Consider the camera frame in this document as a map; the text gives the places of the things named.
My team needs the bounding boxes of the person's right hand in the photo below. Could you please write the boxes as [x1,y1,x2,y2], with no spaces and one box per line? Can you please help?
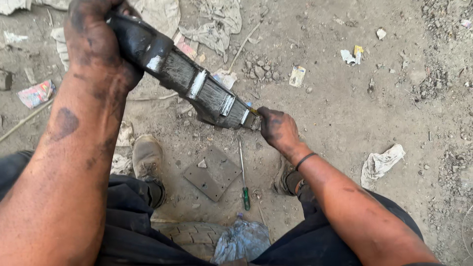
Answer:
[257,106,301,153]

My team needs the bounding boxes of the person's left hand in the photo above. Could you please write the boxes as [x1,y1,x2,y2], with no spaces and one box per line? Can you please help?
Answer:
[64,0,145,92]

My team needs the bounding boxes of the black curved brake shoe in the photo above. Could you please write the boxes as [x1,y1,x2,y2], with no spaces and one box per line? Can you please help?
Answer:
[106,10,262,131]

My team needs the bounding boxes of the small printed card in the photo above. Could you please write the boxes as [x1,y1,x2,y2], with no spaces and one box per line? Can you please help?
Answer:
[288,66,306,88]

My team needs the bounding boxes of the black wristband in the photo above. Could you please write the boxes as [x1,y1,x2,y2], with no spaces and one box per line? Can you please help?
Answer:
[295,152,318,171]

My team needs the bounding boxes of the person's dusty right shoe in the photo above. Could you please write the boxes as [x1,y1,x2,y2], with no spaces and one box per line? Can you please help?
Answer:
[272,155,305,196]

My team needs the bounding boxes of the person's dusty shoe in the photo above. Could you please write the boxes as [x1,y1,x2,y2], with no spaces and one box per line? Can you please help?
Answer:
[272,155,305,196]
[132,134,167,208]

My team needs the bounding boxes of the thin wooden stick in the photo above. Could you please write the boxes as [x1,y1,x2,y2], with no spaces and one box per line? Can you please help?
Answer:
[227,20,264,73]

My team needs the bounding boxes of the square metal plate with holes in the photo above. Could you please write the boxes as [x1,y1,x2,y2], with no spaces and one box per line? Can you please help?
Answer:
[183,145,242,202]

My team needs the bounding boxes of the white and yellow paper scrap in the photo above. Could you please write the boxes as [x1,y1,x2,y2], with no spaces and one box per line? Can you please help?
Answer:
[340,45,364,66]

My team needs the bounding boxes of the dirty crumpled cloth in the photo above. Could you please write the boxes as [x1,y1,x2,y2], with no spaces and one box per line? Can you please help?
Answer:
[178,0,242,56]

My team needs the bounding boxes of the pink printed paper scrap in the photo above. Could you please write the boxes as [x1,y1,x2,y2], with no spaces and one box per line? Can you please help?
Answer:
[173,33,199,61]

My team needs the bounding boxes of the crumpled white rag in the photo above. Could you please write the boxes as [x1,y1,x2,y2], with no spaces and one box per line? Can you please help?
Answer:
[361,144,406,190]

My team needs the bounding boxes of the grey plastic bag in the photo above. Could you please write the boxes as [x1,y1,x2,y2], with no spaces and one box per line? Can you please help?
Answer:
[211,218,271,265]

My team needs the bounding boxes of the person's dusty left shoe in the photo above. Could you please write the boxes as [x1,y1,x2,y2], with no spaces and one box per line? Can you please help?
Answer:
[132,134,167,208]

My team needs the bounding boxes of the rubber tyre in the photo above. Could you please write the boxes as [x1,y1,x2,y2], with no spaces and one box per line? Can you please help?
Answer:
[151,221,230,261]

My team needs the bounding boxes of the person's dark trousers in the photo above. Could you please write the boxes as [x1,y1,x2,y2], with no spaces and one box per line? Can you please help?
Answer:
[0,150,448,266]

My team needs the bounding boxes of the colourful crumpled wrapper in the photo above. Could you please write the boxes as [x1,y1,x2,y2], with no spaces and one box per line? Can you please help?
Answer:
[17,79,56,109]

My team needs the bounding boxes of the long thin stick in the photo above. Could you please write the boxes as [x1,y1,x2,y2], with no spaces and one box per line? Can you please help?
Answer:
[0,98,55,143]

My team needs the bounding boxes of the green handled screwdriver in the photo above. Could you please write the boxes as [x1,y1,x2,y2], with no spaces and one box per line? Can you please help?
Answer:
[238,138,251,211]

